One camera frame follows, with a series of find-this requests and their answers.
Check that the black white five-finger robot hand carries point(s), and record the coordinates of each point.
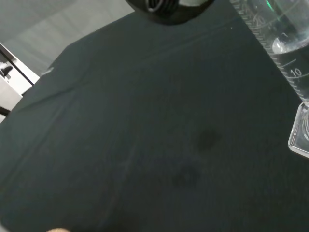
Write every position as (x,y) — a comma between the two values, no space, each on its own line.
(166,14)

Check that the person's hand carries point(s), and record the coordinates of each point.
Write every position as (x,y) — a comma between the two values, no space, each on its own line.
(58,230)

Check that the black cloth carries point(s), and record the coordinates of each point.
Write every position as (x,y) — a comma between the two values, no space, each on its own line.
(135,125)

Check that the white metal frame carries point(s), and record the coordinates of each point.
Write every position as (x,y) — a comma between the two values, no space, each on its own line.
(9,89)

